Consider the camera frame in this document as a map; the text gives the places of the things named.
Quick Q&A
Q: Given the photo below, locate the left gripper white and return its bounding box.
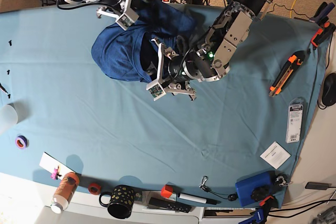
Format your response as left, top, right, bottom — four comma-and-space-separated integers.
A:
146, 37, 196, 101

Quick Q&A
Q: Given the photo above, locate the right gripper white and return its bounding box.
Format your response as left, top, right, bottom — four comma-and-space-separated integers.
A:
96, 0, 147, 30

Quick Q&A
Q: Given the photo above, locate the dark blue t-shirt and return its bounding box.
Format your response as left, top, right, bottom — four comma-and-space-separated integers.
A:
91, 0, 197, 83

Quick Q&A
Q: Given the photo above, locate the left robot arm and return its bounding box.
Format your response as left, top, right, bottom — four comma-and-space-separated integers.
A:
146, 0, 273, 100

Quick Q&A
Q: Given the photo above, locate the red orange cube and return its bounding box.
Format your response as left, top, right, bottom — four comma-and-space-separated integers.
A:
161, 185, 173, 199

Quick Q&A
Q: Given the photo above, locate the black remote control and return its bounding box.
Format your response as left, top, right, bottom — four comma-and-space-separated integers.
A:
148, 198, 192, 213

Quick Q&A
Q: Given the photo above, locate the white black marker pen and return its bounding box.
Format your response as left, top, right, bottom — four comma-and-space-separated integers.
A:
176, 193, 220, 205

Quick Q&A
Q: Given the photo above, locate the red tape roll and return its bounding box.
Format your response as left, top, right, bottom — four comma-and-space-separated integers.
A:
88, 183, 101, 195

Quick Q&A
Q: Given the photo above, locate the black mug gold pattern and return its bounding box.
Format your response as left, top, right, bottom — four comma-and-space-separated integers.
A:
99, 185, 135, 219

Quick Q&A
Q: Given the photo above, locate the white paper card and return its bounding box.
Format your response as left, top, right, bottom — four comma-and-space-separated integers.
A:
39, 152, 69, 176

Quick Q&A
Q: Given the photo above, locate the pink small clip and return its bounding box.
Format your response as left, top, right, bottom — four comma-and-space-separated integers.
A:
50, 166, 62, 180

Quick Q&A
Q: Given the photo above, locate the white square paper leaflet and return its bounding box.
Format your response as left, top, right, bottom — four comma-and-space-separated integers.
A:
260, 142, 291, 169

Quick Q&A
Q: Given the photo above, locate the orange plastic bottle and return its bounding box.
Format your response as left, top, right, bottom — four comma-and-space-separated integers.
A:
50, 172, 79, 214

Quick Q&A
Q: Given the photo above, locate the blue plastic case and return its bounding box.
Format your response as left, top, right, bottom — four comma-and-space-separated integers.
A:
235, 171, 275, 207

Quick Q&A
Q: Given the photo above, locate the packaged bit set blister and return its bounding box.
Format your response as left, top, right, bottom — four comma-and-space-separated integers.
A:
286, 98, 304, 144

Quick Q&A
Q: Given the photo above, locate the orange black utility knife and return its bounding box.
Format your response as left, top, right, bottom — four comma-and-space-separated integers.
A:
269, 50, 306, 97

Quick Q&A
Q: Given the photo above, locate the purple tape roll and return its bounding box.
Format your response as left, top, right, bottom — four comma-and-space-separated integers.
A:
15, 135, 28, 149

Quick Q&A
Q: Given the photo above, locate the translucent plastic cup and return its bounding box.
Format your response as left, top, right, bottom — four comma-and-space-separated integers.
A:
0, 104, 18, 134

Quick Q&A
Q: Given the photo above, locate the blue orange clamp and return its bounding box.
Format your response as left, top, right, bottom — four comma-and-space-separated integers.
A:
239, 195, 278, 224

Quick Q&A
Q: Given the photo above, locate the black computer mouse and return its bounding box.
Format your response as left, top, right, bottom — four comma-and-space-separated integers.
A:
321, 72, 336, 107

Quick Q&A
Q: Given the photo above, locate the black power adapter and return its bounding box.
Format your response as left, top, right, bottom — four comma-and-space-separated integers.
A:
305, 182, 331, 190

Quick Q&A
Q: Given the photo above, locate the carabiner with black lanyard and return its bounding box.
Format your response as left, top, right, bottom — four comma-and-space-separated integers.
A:
199, 176, 238, 201

